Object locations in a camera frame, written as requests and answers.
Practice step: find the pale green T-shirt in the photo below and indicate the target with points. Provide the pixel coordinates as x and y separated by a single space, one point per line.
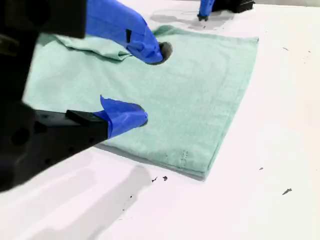
190 95

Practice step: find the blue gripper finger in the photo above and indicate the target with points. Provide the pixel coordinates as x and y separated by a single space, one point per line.
125 22
120 120
207 7

